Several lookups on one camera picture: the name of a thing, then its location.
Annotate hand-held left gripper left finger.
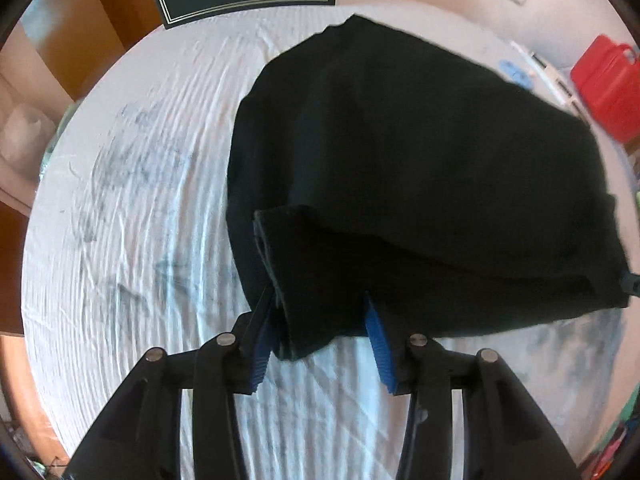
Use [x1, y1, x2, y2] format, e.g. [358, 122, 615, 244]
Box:
[62, 286, 282, 480]

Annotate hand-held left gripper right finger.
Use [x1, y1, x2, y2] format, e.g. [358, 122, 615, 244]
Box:
[364, 294, 585, 480]

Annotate black garment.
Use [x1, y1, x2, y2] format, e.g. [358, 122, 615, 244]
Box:
[225, 14, 632, 361]

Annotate white wrinkled table cover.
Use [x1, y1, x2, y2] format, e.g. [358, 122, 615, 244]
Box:
[21, 0, 632, 480]

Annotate red plastic container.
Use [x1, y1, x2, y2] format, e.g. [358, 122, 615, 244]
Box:
[570, 35, 640, 147]

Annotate white pen-like tool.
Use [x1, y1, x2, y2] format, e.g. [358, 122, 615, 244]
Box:
[511, 40, 591, 126]

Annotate blue plastic clip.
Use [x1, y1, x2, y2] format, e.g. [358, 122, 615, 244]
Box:
[500, 60, 535, 91]

